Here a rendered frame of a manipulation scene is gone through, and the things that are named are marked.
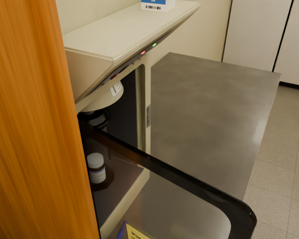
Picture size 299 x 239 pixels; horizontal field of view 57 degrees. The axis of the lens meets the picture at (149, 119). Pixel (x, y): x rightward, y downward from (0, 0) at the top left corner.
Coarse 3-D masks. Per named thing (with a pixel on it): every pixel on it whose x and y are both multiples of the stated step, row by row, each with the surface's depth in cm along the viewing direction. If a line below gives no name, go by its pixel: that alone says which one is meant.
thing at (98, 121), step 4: (80, 112) 69; (84, 112) 68; (88, 112) 68; (92, 112) 68; (96, 112) 69; (100, 112) 69; (104, 112) 70; (80, 116) 68; (84, 116) 68; (88, 116) 68; (92, 116) 68; (96, 116) 68; (100, 116) 68; (104, 116) 69; (84, 120) 66; (88, 120) 66; (92, 120) 66; (96, 120) 67; (100, 120) 67; (92, 124) 66; (96, 124) 67
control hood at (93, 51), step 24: (96, 24) 44; (120, 24) 44; (144, 24) 44; (168, 24) 45; (72, 48) 36; (96, 48) 36; (120, 48) 36; (144, 48) 44; (72, 72) 38; (96, 72) 35
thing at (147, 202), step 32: (96, 128) 42; (96, 160) 45; (128, 160) 39; (96, 192) 51; (128, 192) 44; (160, 192) 38; (192, 192) 34; (128, 224) 49; (160, 224) 42; (192, 224) 37; (224, 224) 33
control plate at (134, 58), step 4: (168, 32) 52; (164, 36) 51; (152, 44) 47; (148, 48) 49; (140, 52) 44; (144, 52) 51; (136, 56) 45; (140, 56) 54; (128, 60) 41; (132, 60) 47; (136, 60) 55; (124, 64) 42; (120, 68) 42; (112, 72) 39; (116, 72) 44; (108, 76) 40; (104, 80) 41; (108, 80) 47; (100, 84) 42; (96, 88) 44
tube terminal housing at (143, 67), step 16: (64, 0) 39; (80, 0) 42; (96, 0) 45; (112, 0) 49; (128, 0) 53; (64, 16) 40; (80, 16) 42; (96, 16) 46; (64, 32) 40; (144, 64) 66; (112, 80) 56; (144, 80) 73; (96, 96) 52; (144, 96) 76; (144, 112) 79; (144, 128) 82; (144, 144) 86
